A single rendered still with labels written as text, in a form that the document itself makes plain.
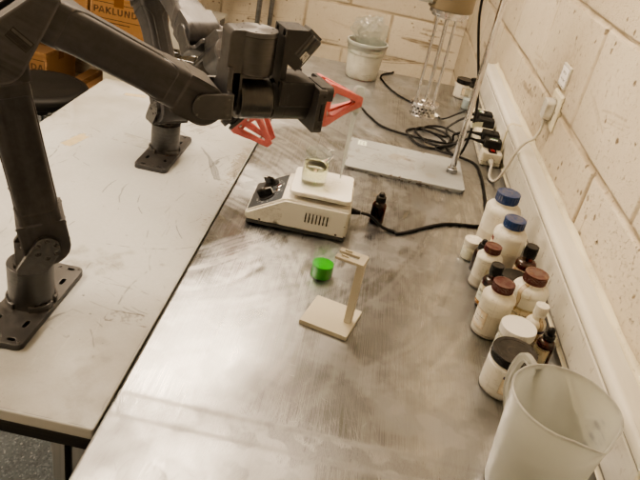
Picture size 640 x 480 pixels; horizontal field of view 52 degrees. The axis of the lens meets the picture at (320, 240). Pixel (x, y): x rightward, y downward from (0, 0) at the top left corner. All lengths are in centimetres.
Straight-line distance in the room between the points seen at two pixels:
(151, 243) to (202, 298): 18
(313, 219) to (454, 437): 52
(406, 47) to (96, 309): 288
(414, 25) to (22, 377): 304
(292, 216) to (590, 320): 56
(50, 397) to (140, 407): 11
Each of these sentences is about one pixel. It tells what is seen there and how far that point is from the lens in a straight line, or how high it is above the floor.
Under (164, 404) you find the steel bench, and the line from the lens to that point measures 89.
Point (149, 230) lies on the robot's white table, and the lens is 124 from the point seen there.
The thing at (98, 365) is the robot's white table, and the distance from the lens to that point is 95.
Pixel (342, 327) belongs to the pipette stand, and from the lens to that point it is 105.
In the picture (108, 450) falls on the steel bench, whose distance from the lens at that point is 84.
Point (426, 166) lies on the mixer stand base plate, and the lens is 171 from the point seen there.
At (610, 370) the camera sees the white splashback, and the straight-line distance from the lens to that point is 101.
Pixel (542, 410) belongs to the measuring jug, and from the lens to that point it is 91.
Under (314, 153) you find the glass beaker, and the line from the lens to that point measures 129.
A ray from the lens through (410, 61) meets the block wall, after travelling 371.
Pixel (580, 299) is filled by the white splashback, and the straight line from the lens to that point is 114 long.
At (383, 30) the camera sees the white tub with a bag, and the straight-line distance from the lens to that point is 232.
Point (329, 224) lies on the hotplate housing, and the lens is 126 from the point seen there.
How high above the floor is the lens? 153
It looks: 30 degrees down
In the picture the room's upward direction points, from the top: 12 degrees clockwise
